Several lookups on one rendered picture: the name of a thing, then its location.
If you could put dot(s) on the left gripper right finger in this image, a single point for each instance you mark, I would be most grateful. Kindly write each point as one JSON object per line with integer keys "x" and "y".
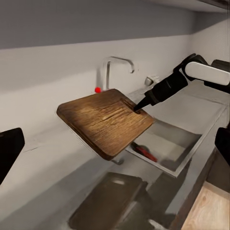
{"x": 222, "y": 141}

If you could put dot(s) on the parer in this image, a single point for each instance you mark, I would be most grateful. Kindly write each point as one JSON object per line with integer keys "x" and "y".
{"x": 144, "y": 152}

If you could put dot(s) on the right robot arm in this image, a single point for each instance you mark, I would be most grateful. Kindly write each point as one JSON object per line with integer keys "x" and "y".
{"x": 216, "y": 75}

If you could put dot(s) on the cutting board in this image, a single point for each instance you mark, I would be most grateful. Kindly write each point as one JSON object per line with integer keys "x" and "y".
{"x": 106, "y": 121}

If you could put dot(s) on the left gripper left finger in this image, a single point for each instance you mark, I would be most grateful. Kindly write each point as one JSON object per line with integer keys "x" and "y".
{"x": 11, "y": 144}

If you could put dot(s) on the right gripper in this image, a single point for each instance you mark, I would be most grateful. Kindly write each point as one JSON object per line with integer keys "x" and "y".
{"x": 159, "y": 93}

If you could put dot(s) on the drop in sink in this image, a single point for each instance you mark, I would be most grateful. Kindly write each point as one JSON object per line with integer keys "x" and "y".
{"x": 181, "y": 123}

